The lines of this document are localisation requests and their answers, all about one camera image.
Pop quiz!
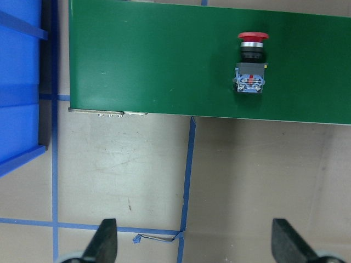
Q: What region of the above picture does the blue bin left side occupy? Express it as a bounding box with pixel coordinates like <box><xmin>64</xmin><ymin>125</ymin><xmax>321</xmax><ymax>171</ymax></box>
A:
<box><xmin>1</xmin><ymin>1</ymin><xmax>48</xmax><ymax>176</ymax></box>

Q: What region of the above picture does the red push button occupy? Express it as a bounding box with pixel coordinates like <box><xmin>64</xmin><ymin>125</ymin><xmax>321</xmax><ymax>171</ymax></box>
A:
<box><xmin>233</xmin><ymin>31</ymin><xmax>269</xmax><ymax>94</ymax></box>

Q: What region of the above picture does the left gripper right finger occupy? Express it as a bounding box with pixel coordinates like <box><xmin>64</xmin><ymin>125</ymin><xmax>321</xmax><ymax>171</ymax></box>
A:
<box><xmin>271</xmin><ymin>219</ymin><xmax>319</xmax><ymax>263</ymax></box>

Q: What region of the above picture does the green conveyor belt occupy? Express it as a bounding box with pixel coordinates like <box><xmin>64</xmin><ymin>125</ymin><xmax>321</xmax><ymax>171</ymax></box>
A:
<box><xmin>69</xmin><ymin>1</ymin><xmax>350</xmax><ymax>124</ymax></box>

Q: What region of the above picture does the brown paper table cover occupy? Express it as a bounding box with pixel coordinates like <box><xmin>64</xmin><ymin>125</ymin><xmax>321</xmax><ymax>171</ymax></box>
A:
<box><xmin>1</xmin><ymin>1</ymin><xmax>350</xmax><ymax>262</ymax></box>

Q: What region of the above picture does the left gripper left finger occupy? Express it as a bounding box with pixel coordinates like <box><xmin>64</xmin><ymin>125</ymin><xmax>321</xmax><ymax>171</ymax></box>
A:
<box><xmin>81</xmin><ymin>219</ymin><xmax>117</xmax><ymax>262</ymax></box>

